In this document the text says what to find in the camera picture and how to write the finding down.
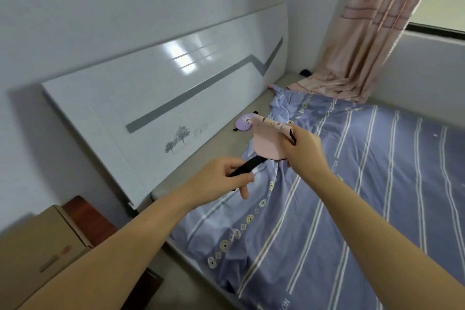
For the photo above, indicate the person's right hand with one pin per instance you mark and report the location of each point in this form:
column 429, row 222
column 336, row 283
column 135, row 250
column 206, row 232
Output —
column 307, row 155

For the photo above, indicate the person's left hand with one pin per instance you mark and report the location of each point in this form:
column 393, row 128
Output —
column 210, row 180

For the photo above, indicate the person's right thumb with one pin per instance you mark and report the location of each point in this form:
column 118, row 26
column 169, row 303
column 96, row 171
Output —
column 289, row 134

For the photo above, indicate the person's left thumb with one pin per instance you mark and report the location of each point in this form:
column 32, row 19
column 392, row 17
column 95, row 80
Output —
column 232, row 163

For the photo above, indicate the person's right forearm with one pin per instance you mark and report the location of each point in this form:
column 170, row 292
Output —
column 381, row 244

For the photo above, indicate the person's left forearm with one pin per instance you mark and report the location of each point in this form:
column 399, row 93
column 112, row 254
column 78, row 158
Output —
column 120, row 248

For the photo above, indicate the purple sleep mask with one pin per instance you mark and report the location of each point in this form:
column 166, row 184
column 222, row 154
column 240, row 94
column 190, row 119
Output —
column 244, row 123

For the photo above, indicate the small dark object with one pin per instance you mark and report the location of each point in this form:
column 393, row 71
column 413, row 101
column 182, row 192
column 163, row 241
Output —
column 307, row 73

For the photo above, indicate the blue striped bed sheet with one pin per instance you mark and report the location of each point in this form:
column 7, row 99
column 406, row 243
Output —
column 381, row 175

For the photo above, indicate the white glossy headboard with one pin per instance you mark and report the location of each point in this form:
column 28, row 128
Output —
column 152, row 95

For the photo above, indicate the pink patterned curtain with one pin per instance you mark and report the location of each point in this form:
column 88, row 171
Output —
column 367, row 41

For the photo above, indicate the red-brown wooden nightstand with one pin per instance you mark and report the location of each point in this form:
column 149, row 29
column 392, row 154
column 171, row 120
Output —
column 92, row 222

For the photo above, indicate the black object on floor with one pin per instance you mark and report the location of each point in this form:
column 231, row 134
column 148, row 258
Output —
column 145, row 289

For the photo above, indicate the brown cardboard box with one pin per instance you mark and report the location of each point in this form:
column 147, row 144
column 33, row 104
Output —
column 32, row 251

